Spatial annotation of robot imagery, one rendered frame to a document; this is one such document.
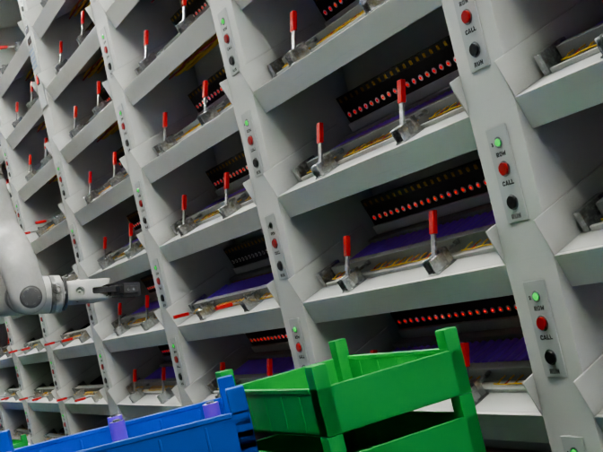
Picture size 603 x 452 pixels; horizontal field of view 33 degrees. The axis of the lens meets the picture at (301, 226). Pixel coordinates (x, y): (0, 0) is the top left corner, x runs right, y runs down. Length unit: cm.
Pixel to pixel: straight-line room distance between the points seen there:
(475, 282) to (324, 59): 47
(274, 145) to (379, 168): 37
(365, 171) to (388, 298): 20
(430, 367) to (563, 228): 24
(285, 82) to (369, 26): 30
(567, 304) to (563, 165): 17
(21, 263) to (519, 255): 121
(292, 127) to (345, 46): 35
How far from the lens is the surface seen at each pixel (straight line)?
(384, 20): 150
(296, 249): 187
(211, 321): 229
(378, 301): 164
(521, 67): 129
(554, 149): 130
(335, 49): 162
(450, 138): 140
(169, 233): 252
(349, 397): 116
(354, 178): 163
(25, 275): 221
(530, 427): 140
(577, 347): 128
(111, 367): 318
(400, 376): 119
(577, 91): 121
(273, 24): 195
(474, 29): 132
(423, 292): 152
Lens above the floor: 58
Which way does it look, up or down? 3 degrees up
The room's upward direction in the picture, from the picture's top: 13 degrees counter-clockwise
